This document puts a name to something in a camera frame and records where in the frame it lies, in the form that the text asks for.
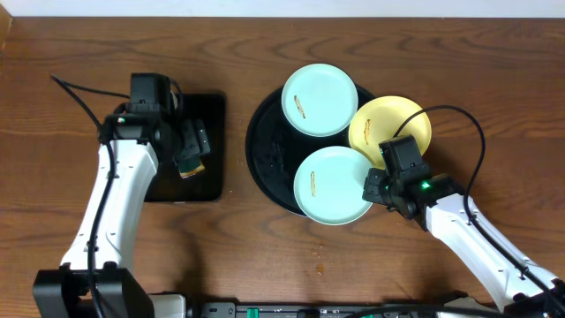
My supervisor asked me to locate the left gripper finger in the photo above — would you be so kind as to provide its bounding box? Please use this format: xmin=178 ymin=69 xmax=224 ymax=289
xmin=176 ymin=119 xmax=200 ymax=165
xmin=194 ymin=119 xmax=211 ymax=155

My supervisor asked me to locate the green and yellow sponge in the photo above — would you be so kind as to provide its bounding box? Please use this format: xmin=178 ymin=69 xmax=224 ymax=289
xmin=177 ymin=155 xmax=205 ymax=178

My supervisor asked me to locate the yellow plate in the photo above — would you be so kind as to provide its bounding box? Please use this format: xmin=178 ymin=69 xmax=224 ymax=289
xmin=348 ymin=95 xmax=432 ymax=170

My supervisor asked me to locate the light blue plate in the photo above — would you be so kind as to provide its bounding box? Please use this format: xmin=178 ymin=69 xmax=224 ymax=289
xmin=281 ymin=64 xmax=358 ymax=137
xmin=293 ymin=146 xmax=373 ymax=225

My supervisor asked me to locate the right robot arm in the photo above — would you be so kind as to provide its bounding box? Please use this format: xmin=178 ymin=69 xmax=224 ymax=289
xmin=363 ymin=135 xmax=564 ymax=317

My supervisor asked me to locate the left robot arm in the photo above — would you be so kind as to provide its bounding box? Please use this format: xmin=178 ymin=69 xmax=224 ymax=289
xmin=33 ymin=73 xmax=210 ymax=317

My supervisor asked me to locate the black rectangular tray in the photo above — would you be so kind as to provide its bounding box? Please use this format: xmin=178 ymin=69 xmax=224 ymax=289
xmin=145 ymin=93 xmax=226 ymax=202

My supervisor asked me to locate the black round tray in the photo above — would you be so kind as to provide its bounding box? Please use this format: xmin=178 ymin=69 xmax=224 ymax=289
xmin=245 ymin=88 xmax=350 ymax=216

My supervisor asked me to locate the right black cable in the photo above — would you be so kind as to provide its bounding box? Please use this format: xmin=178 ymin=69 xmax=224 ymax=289
xmin=392 ymin=104 xmax=565 ymax=306

